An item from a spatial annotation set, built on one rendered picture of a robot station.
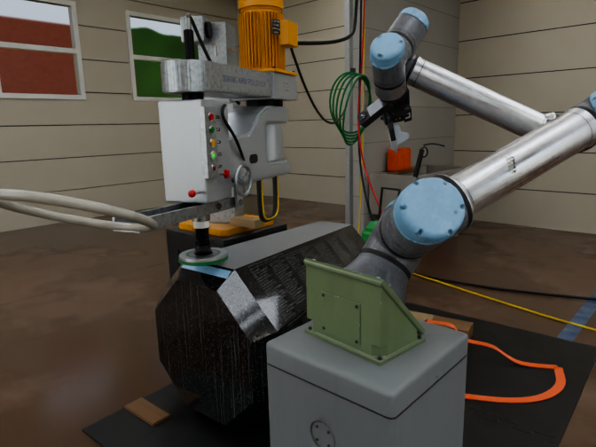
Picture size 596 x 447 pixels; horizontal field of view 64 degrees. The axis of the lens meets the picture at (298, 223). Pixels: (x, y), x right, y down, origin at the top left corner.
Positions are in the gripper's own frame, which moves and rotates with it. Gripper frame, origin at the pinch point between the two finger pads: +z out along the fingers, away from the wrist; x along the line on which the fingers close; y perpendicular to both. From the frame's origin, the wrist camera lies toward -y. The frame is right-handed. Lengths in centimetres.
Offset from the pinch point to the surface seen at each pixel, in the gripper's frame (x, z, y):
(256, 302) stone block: -19, 59, -67
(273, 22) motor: 111, 24, -28
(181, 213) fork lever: 10, 21, -82
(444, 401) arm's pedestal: -81, 9, -9
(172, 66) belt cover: 57, -9, -69
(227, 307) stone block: -18, 56, -79
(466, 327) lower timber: -14, 192, 35
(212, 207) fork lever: 21, 38, -75
